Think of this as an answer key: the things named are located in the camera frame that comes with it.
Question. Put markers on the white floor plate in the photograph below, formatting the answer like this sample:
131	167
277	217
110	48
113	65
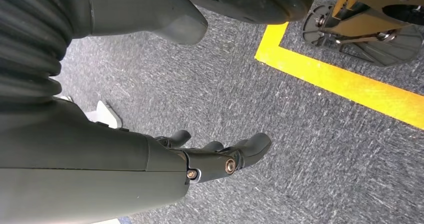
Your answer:
106	114

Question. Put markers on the yellow floor tape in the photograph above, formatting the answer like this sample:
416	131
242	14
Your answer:
331	80

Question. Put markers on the tan robot leg frame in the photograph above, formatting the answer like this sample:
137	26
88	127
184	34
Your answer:
361	23

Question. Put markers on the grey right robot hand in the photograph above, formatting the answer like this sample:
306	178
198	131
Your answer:
82	166

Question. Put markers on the black robot body shell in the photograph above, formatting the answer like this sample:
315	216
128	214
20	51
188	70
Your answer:
251	0

